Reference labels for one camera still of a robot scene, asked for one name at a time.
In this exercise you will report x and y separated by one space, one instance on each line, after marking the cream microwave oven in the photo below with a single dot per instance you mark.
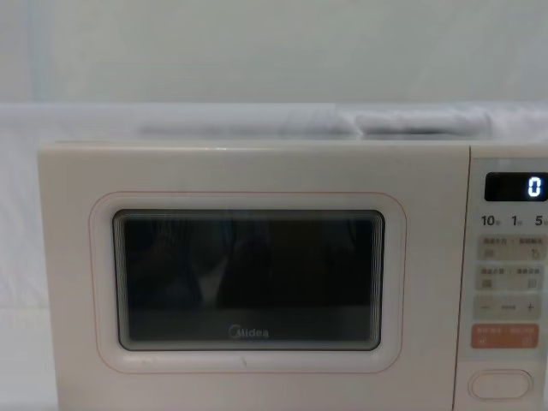
257 171

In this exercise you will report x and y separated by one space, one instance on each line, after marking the microwave control panel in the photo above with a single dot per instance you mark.
505 257

